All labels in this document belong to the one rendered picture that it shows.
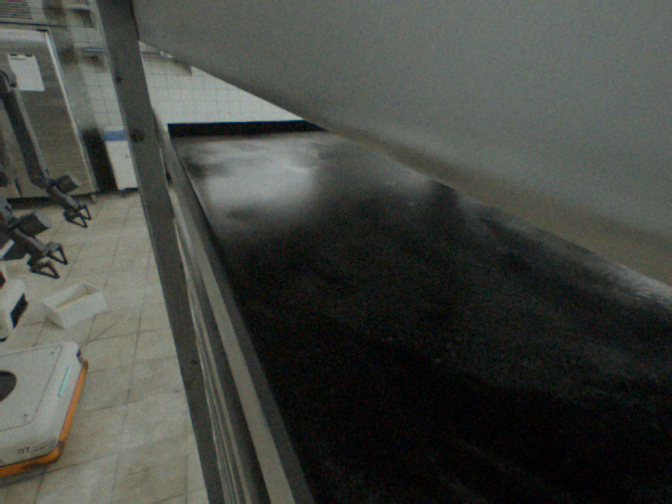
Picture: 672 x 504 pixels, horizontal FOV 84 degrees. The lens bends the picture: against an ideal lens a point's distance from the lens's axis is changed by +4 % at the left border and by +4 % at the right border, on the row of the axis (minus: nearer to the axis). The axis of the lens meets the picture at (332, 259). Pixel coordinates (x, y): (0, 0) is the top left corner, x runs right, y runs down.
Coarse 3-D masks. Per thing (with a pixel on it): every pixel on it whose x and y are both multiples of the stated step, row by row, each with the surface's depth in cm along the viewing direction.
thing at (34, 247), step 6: (30, 240) 128; (36, 240) 130; (24, 246) 128; (30, 246) 128; (36, 246) 129; (42, 246) 131; (48, 246) 133; (30, 252) 129; (36, 252) 130; (42, 252) 130; (30, 258) 130; (36, 258) 128; (42, 258) 129; (30, 264) 129
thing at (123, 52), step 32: (96, 0) 32; (128, 0) 33; (128, 32) 34; (128, 64) 35; (128, 96) 36; (128, 128) 37; (160, 160) 40; (160, 192) 42; (160, 224) 43; (160, 256) 45; (192, 320) 51; (192, 352) 54; (192, 384) 57; (192, 416) 60
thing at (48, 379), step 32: (32, 352) 197; (64, 352) 198; (0, 384) 180; (32, 384) 179; (64, 384) 183; (0, 416) 164; (32, 416) 165; (64, 416) 180; (0, 448) 156; (32, 448) 161
